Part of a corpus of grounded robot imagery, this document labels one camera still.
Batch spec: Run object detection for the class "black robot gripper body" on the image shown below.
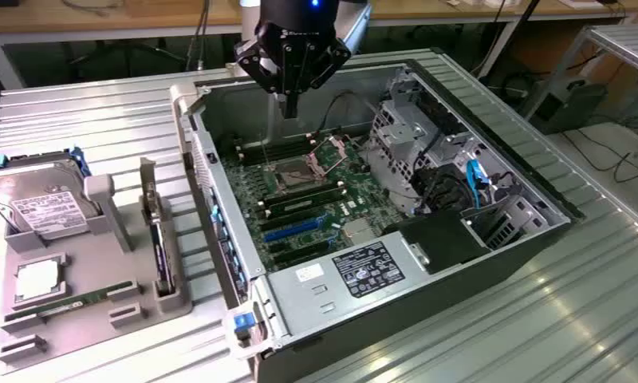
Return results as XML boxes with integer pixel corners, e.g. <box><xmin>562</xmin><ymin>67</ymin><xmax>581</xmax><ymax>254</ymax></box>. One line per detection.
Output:
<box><xmin>257</xmin><ymin>0</ymin><xmax>341</xmax><ymax>96</ymax></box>

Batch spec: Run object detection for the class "graphics card with metal bracket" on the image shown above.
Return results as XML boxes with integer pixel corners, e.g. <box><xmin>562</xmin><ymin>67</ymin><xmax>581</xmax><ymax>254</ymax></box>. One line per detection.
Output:
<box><xmin>138</xmin><ymin>156</ymin><xmax>177</xmax><ymax>297</ymax></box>

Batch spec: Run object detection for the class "metal disk bay cage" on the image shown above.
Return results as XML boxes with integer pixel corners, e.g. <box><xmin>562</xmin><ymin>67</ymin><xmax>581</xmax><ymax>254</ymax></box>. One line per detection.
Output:
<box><xmin>368</xmin><ymin>65</ymin><xmax>477</xmax><ymax>193</ymax></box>

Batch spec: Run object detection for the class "black RAM slot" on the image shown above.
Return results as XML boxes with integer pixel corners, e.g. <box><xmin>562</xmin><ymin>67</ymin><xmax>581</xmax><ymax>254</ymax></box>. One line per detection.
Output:
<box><xmin>234</xmin><ymin>133</ymin><xmax>310</xmax><ymax>167</ymax></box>

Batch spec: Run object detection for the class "black chair base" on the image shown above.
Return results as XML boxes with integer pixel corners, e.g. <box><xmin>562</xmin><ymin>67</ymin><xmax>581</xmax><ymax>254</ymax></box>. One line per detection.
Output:
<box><xmin>67</xmin><ymin>34</ymin><xmax>193</xmax><ymax>77</ymax></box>

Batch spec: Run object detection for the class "metal socket cover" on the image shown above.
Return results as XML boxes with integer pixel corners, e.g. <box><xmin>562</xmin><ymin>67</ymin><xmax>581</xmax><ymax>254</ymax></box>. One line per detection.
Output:
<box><xmin>304</xmin><ymin>134</ymin><xmax>353</xmax><ymax>177</ymax></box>

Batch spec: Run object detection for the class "CPU socket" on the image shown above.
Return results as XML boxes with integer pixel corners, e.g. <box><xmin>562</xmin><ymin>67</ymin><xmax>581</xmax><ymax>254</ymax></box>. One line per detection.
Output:
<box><xmin>272</xmin><ymin>159</ymin><xmax>324</xmax><ymax>193</ymax></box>

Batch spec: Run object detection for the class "green motherboard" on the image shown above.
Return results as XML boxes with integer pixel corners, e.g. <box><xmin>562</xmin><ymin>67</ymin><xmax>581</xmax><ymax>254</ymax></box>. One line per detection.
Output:
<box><xmin>220</xmin><ymin>127</ymin><xmax>412</xmax><ymax>273</ymax></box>

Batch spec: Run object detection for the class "installed RAM stick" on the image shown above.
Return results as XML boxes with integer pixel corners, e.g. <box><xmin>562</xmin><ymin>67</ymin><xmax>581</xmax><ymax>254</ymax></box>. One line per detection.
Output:
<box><xmin>264</xmin><ymin>187</ymin><xmax>349</xmax><ymax>219</ymax></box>

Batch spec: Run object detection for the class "black expansion slot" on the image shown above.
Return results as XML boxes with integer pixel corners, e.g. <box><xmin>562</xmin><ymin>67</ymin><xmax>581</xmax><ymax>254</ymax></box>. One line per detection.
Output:
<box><xmin>258</xmin><ymin>209</ymin><xmax>321</xmax><ymax>233</ymax></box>
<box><xmin>272</xmin><ymin>241</ymin><xmax>333</xmax><ymax>267</ymax></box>

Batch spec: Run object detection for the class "blue expansion slot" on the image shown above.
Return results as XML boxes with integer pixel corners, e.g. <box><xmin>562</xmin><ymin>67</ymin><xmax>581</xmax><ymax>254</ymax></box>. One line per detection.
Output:
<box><xmin>262</xmin><ymin>217</ymin><xmax>328</xmax><ymax>243</ymax></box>

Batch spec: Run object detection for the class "silver chipset heatsink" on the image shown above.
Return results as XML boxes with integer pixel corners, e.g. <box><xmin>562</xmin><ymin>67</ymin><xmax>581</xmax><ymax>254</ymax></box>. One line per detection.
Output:
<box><xmin>341</xmin><ymin>221</ymin><xmax>376</xmax><ymax>246</ymax></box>

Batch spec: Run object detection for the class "black box on floor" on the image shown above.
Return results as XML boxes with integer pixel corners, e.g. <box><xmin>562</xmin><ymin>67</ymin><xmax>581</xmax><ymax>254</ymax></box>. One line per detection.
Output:
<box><xmin>530</xmin><ymin>78</ymin><xmax>609</xmax><ymax>136</ymax></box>

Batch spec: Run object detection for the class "black plastic air shroud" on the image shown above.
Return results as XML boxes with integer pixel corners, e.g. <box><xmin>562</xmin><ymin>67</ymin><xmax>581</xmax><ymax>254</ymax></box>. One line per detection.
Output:
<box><xmin>384</xmin><ymin>209</ymin><xmax>493</xmax><ymax>277</ymax></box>

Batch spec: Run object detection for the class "silver hard disk drive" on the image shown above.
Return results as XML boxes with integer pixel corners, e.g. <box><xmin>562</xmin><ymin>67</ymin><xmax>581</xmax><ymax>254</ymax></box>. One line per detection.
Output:
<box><xmin>0</xmin><ymin>160</ymin><xmax>100</xmax><ymax>241</ymax></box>

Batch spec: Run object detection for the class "metal slat side table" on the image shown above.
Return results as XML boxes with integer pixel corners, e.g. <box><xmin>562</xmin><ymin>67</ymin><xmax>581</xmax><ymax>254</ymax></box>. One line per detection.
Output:
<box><xmin>562</xmin><ymin>24</ymin><xmax>638</xmax><ymax>105</ymax></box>

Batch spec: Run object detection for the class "grey power supply unit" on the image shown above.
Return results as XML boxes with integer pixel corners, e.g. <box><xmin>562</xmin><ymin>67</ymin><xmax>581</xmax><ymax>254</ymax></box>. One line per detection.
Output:
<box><xmin>265</xmin><ymin>231</ymin><xmax>433</xmax><ymax>338</ymax></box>

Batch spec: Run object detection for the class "grey parts rack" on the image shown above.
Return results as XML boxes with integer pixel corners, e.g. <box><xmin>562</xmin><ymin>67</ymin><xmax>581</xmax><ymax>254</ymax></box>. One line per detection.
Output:
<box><xmin>0</xmin><ymin>156</ymin><xmax>196</xmax><ymax>366</ymax></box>

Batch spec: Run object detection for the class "green RAM stick loose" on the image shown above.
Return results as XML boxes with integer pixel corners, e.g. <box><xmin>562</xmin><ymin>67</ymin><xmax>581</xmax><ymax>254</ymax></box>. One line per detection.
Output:
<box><xmin>3</xmin><ymin>280</ymin><xmax>136</xmax><ymax>322</ymax></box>

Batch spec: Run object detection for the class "silver CPU chip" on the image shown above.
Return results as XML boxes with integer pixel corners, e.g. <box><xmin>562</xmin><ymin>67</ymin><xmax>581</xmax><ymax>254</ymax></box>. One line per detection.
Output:
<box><xmin>13</xmin><ymin>260</ymin><xmax>61</xmax><ymax>302</ymax></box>

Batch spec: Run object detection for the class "open black PC case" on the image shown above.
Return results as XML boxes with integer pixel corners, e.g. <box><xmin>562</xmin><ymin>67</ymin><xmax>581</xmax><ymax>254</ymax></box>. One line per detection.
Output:
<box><xmin>168</xmin><ymin>58</ymin><xmax>586</xmax><ymax>383</ymax></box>

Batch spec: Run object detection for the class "grey hanging cable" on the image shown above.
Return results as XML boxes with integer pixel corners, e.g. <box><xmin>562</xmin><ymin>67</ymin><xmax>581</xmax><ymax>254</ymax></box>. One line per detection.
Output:
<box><xmin>189</xmin><ymin>0</ymin><xmax>212</xmax><ymax>72</ymax></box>

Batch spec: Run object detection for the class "black wire in case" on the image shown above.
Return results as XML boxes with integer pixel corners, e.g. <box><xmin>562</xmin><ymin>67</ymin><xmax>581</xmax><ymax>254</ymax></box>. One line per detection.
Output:
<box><xmin>318</xmin><ymin>90</ymin><xmax>364</xmax><ymax>133</ymax></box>

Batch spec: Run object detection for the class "wooden desk with white frame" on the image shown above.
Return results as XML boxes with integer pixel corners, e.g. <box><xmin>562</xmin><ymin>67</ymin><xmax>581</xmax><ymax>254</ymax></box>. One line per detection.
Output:
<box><xmin>0</xmin><ymin>0</ymin><xmax>638</xmax><ymax>91</ymax></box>

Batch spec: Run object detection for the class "black wire bundle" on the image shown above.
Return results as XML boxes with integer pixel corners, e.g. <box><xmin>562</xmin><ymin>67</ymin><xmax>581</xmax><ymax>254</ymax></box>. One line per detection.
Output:
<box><xmin>408</xmin><ymin>162</ymin><xmax>470</xmax><ymax>213</ymax></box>

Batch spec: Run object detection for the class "blue wire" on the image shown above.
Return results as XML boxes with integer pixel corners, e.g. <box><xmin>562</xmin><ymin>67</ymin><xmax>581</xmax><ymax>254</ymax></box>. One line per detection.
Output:
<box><xmin>464</xmin><ymin>158</ymin><xmax>493</xmax><ymax>211</ymax></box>

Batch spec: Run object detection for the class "black floor cable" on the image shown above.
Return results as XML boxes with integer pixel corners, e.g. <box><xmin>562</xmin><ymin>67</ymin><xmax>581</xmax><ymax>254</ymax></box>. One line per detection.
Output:
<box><xmin>560</xmin><ymin>126</ymin><xmax>638</xmax><ymax>185</ymax></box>

